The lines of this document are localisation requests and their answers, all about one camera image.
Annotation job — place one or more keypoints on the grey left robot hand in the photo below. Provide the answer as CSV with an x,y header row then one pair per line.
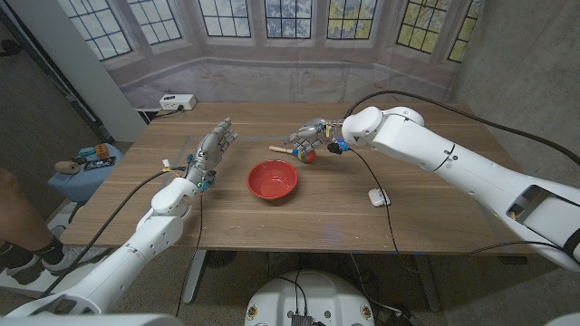
x,y
208,151

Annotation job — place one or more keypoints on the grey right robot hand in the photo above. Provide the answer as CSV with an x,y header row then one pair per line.
x,y
312,133

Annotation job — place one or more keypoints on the red bowl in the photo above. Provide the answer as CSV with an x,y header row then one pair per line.
x,y
272,179

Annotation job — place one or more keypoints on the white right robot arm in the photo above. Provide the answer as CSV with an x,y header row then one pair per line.
x,y
453,158

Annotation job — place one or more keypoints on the white robot shoulder cover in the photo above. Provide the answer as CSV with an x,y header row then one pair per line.
x,y
90,320

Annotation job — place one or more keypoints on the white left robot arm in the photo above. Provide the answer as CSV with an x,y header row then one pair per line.
x,y
145,240

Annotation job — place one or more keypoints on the white AirPods case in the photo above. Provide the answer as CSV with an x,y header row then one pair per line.
x,y
375,198

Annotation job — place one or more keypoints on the colourful wooden maraca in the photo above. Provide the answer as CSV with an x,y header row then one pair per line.
x,y
311,157

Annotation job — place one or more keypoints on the white power strip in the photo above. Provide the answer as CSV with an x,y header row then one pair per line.
x,y
176,102

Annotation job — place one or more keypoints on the printed bay window backdrop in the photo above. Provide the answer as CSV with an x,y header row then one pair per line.
x,y
290,68

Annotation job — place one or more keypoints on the orange block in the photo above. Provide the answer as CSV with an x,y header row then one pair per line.
x,y
102,150

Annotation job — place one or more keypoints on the black round fan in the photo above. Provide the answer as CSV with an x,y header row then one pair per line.
x,y
221,258

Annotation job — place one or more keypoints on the black flat device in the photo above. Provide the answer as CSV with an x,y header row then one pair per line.
x,y
99,163

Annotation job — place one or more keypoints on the teal small object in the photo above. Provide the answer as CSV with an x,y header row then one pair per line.
x,y
87,151

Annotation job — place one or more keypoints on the grey table leg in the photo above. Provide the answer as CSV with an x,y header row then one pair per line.
x,y
428,283
194,276

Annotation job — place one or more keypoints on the blue padded stool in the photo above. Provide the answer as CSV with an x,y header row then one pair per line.
x,y
86,185

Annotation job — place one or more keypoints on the brown roll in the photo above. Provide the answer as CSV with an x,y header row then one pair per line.
x,y
66,167

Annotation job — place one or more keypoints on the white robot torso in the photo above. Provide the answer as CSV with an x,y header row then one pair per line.
x,y
312,294

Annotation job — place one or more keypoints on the grey white sneaker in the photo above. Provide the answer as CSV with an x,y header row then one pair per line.
x,y
68,258

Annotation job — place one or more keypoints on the person's bare leg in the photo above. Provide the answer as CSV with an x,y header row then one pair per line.
x,y
18,213

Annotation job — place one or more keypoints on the white floor mat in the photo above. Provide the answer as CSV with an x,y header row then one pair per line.
x,y
54,283

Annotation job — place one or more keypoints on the dark grey sneaker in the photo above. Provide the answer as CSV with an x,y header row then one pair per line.
x,y
18,267

